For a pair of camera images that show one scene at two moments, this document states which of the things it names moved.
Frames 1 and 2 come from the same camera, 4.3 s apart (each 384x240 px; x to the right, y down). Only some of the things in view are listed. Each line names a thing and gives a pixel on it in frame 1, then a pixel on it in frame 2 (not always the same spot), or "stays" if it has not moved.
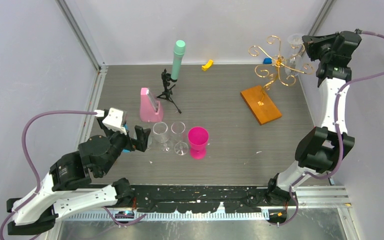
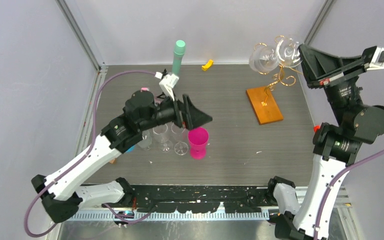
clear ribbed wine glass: (149, 142) stays
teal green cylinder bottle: (179, 51) stays
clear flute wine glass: (178, 130) stays
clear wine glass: (161, 134) stays
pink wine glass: (198, 138) stays
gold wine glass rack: (286, 71) to (282, 71)
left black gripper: (141, 143) to (196, 117)
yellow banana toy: (208, 65) stays
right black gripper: (312, 46) to (319, 67)
